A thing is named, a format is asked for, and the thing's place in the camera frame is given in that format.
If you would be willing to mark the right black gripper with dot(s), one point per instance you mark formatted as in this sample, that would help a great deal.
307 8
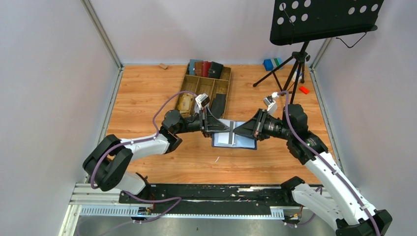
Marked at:
258 125

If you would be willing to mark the white card in holder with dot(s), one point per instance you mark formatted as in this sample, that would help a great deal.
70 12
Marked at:
225 139

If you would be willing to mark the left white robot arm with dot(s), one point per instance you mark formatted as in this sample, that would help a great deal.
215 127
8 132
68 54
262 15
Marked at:
107 164

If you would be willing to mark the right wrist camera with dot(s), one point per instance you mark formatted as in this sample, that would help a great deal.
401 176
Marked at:
270 102

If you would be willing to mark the blue green block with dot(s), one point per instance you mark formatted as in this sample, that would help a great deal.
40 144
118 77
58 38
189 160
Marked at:
271 64

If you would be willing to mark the dark blue card holder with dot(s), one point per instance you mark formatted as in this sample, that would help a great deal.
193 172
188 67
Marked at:
241 142

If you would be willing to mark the black cards pile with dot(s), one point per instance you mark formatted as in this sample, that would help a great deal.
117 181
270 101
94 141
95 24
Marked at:
218 105

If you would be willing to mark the brown card holder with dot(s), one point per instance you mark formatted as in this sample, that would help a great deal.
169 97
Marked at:
198 67

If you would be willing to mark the red block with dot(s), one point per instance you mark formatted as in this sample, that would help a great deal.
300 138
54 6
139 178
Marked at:
304 89

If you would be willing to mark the teal card holder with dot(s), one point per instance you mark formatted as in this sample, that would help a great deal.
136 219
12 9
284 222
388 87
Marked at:
191 66

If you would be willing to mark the gold cards pile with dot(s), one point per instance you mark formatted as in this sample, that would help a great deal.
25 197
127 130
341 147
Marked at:
185 103

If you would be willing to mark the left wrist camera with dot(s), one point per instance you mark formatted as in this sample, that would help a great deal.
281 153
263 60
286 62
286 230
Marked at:
201 102

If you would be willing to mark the white slotted cable duct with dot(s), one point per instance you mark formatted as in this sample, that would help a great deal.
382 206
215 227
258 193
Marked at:
202 210

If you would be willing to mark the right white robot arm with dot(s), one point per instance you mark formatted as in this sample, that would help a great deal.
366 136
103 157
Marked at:
347 212

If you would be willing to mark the black music stand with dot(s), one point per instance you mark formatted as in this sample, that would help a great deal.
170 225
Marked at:
303 21

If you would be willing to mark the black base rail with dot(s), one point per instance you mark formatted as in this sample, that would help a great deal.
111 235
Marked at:
268 194

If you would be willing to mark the red card holder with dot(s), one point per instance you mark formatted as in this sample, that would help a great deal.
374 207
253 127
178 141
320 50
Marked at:
205 68

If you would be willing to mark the black card holder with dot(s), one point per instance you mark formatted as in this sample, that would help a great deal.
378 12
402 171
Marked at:
215 70

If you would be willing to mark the woven wicker tray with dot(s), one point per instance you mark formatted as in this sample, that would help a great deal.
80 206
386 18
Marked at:
210 86

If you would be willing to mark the small wooden block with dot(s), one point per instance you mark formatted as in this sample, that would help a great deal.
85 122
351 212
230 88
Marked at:
163 66

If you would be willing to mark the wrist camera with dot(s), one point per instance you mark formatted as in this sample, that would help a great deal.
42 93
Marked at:
270 102
201 102

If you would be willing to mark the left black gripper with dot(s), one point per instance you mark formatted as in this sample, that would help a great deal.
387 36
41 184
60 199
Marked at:
204 122

